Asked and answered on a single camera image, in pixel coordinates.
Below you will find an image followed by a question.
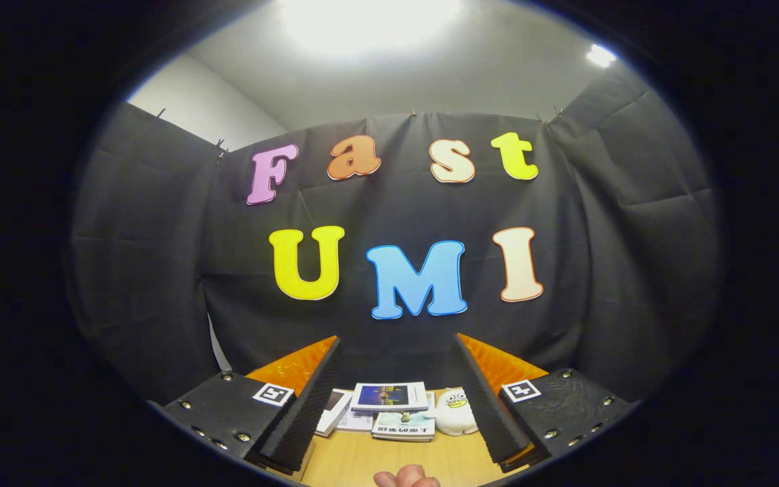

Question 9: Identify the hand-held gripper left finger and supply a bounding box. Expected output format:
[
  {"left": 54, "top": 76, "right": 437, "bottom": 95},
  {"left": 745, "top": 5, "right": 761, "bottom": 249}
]
[{"left": 149, "top": 336, "right": 343, "bottom": 474}]

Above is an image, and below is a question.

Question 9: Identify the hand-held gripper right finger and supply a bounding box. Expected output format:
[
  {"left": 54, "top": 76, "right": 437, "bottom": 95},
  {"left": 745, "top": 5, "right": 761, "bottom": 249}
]
[{"left": 455, "top": 333, "right": 634, "bottom": 474}]

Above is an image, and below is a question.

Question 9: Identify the white book with portrait cover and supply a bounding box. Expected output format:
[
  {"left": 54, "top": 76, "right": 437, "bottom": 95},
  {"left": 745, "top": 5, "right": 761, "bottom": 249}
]
[{"left": 314, "top": 389, "right": 355, "bottom": 438}]

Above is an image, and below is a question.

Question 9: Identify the white duck plush toy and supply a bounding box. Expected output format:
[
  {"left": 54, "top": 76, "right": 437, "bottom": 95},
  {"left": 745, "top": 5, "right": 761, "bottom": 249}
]
[{"left": 433, "top": 388, "right": 479, "bottom": 437}]

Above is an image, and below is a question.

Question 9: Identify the plain white book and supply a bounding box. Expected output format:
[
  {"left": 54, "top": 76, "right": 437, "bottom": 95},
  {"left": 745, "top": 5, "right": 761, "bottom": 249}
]
[{"left": 335, "top": 406, "right": 377, "bottom": 434}]

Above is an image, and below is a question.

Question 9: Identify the book with blue picture cover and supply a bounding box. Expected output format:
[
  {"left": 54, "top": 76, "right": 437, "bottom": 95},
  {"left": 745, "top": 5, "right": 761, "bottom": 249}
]
[{"left": 350, "top": 381, "right": 429, "bottom": 413}]

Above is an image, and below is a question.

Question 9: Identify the book with pale teal cover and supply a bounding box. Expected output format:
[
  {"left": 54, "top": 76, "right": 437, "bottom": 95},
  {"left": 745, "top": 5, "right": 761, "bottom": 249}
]
[{"left": 371, "top": 411, "right": 436, "bottom": 443}]

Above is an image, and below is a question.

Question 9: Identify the black backdrop cloth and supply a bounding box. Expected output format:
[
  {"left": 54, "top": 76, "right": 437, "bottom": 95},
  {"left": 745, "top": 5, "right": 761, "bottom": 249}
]
[{"left": 65, "top": 68, "right": 725, "bottom": 407}]

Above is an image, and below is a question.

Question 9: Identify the large ceiling light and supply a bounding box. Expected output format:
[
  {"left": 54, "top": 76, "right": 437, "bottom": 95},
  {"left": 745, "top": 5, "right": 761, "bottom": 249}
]
[{"left": 278, "top": 0, "right": 465, "bottom": 58}]

